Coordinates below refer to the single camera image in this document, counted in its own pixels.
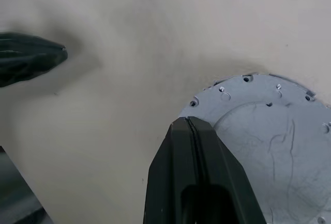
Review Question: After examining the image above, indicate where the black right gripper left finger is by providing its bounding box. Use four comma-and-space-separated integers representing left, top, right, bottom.
143, 117, 205, 224

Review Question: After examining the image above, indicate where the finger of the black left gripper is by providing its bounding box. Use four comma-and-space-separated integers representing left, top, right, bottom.
0, 32, 68, 54
0, 49, 68, 88

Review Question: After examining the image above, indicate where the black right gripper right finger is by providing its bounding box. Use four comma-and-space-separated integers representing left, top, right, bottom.
188, 116, 267, 224

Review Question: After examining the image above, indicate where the grey round patterned disc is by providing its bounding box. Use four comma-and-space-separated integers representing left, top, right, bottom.
179, 73, 331, 224

